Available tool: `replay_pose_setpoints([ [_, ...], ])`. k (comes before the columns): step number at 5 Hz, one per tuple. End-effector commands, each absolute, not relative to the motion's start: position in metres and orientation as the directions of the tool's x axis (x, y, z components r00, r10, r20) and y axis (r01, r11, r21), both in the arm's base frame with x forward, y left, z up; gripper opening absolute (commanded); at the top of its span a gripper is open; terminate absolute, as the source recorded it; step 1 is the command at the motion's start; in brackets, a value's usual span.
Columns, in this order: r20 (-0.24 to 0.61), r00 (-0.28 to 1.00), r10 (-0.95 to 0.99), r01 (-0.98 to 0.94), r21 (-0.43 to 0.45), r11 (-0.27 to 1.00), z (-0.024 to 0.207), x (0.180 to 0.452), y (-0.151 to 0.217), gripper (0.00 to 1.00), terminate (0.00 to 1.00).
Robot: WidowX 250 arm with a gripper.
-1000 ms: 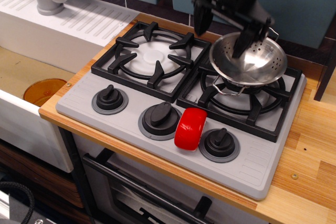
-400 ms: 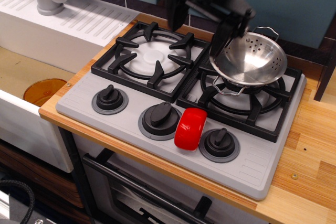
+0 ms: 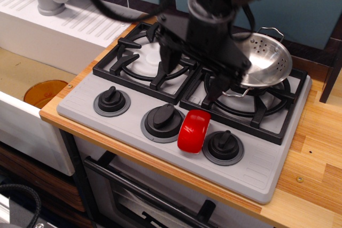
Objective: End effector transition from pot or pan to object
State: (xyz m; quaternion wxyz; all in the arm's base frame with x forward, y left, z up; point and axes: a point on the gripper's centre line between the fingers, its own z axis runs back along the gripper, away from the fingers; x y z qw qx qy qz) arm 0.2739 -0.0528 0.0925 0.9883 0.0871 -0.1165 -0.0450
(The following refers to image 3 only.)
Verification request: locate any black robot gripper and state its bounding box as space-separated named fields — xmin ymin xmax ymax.
xmin=158 ymin=0 xmax=251 ymax=104

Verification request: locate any silver metal colander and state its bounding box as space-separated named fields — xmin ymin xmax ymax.
xmin=222 ymin=27 xmax=292 ymax=98

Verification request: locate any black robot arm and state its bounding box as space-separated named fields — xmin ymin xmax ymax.
xmin=156 ymin=0 xmax=255 ymax=109

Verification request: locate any red toy cheese wheel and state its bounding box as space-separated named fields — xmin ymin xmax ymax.
xmin=177 ymin=109 xmax=211 ymax=154

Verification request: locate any black left burner grate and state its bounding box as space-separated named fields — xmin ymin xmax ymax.
xmin=93 ymin=22 xmax=198 ymax=104

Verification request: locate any black burner grate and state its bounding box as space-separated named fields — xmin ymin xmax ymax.
xmin=93 ymin=22 xmax=198 ymax=104
xmin=180 ymin=68 xmax=312 ymax=145

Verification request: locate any black middle stove knob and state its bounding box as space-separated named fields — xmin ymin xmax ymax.
xmin=141 ymin=104 xmax=185 ymax=144

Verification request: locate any black stove knob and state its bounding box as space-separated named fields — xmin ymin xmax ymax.
xmin=141 ymin=104 xmax=185 ymax=144
xmin=202 ymin=130 xmax=244 ymax=166
xmin=93 ymin=86 xmax=131 ymax=117

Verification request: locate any grey toy stove top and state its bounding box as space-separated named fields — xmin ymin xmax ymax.
xmin=56 ymin=20 xmax=313 ymax=204

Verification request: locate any black right stove knob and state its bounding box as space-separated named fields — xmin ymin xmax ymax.
xmin=202 ymin=130 xmax=244 ymax=166

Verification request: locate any black right burner grate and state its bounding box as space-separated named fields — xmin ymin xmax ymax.
xmin=180 ymin=68 xmax=312 ymax=145

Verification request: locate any black left stove knob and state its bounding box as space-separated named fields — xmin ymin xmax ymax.
xmin=93 ymin=86 xmax=131 ymax=117

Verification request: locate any toy oven door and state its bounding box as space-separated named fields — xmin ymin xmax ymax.
xmin=83 ymin=151 xmax=268 ymax=227

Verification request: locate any orange plastic plate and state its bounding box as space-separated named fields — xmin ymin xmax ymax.
xmin=24 ymin=80 xmax=68 ymax=109

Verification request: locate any white toy sink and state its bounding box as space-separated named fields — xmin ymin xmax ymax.
xmin=1 ymin=0 xmax=128 ymax=176

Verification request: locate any black braided cable lower left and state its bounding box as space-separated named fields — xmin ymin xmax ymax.
xmin=0 ymin=184 xmax=42 ymax=228

